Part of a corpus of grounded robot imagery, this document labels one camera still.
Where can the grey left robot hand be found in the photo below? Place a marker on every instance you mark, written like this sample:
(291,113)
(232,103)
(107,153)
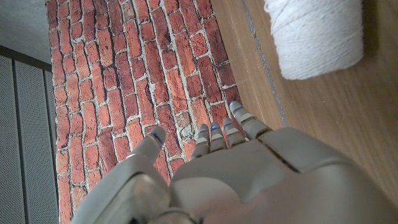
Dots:
(248,180)

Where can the white thread spool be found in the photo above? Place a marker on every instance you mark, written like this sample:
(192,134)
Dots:
(317,40)

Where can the red brick print backdrop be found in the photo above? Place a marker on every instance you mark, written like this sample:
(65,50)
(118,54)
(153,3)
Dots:
(130,77)

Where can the grey perforated wall panel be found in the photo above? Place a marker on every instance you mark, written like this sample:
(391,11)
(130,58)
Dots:
(25,140)

